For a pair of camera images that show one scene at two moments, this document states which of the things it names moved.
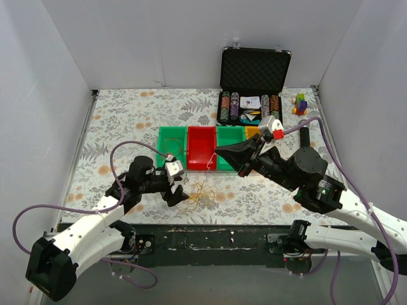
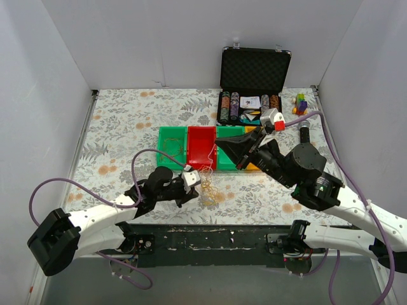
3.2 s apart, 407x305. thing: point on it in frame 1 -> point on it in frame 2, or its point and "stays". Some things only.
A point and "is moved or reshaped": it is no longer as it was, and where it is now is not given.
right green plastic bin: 227,135 stays
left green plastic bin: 172,140 stays
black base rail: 204,246 stays
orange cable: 173,153 stays
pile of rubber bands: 202,193 is moved or reshaped
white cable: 208,168 -> 212,170
